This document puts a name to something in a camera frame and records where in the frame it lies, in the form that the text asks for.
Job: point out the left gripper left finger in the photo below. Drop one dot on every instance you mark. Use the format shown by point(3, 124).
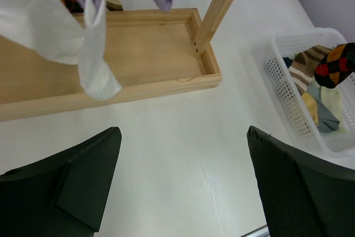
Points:
point(64, 194)

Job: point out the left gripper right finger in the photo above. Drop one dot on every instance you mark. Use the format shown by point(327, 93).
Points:
point(301, 194)

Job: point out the wooden hanger rack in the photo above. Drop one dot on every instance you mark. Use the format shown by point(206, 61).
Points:
point(151, 54)

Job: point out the grey sock in basket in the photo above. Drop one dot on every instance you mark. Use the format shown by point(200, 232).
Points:
point(327, 122)

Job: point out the mustard yellow sock in basket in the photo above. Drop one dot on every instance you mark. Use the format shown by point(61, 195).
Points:
point(312, 107)

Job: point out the pale yellow sock in basket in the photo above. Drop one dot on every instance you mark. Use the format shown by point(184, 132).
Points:
point(332, 99)

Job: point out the navy sock in basket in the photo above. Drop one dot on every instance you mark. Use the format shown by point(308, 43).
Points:
point(288, 61)

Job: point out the white plastic basket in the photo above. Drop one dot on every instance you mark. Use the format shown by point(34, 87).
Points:
point(304, 131)

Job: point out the white sock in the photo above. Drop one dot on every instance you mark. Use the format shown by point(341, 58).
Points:
point(48, 28)

